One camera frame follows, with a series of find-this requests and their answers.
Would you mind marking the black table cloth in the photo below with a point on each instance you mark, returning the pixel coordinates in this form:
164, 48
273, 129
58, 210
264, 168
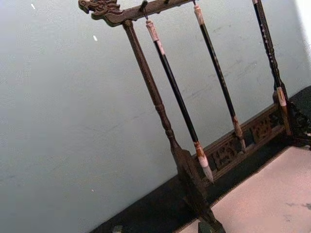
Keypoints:
158, 206

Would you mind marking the black speckled calligraphy brush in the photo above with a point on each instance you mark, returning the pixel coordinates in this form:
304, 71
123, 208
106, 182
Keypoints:
281, 97

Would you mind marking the black calligraphy brush, white bristles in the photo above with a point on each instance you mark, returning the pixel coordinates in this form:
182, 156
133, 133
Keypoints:
175, 89

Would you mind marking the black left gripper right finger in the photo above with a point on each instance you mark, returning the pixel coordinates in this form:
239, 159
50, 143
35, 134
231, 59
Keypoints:
204, 228

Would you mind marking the black calligraphy brush, slim tip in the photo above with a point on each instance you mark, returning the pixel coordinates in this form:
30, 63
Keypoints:
219, 72

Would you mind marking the pale felt writing mat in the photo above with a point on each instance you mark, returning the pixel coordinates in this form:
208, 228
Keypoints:
255, 194

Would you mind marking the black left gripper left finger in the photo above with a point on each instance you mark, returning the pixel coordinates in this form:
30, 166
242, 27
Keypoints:
118, 229

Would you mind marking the dark carved wooden brush rack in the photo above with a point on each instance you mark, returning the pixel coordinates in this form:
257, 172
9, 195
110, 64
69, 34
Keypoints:
145, 72

